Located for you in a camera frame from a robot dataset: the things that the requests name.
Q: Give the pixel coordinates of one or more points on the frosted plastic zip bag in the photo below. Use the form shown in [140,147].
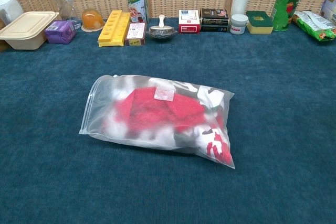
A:
[99,119]

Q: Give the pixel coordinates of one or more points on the orange jelly cup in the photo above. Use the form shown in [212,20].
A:
[92,19]

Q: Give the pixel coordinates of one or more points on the maroon box with pink label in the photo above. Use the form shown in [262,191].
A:
[135,33]

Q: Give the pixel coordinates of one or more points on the white rice spoon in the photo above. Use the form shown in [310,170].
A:
[162,20]

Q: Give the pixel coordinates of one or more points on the black printed box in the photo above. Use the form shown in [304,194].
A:
[214,19]

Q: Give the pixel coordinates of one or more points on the yellow plastic mould tray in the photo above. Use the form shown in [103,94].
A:
[113,30]

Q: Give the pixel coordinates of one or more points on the white green cylindrical can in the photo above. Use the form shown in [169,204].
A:
[136,1]

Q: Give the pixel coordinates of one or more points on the beige lidded food container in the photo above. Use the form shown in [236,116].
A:
[26,24]

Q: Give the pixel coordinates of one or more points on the green white snack bag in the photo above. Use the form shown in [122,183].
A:
[315,24]

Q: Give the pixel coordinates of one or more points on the white small jar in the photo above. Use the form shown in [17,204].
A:
[239,24]

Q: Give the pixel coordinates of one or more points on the green yellow sponge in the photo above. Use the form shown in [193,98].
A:
[260,23]

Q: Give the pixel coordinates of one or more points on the white paper cup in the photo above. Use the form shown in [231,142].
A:
[239,3]

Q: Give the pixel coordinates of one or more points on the red white patterned garment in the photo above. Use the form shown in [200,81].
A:
[157,111]

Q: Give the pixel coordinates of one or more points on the green chips tube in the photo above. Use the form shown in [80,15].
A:
[286,3]

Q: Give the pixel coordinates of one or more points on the white blue rice bag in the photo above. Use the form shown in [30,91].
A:
[330,9]

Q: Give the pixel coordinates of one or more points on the blue carpet table cloth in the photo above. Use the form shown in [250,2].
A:
[168,195]

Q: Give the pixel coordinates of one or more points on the dark patterned bowl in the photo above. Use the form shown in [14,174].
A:
[160,35]

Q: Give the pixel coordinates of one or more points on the purple small box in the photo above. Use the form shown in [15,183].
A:
[59,32]

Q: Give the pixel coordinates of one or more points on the red white small box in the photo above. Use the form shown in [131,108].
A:
[189,19]

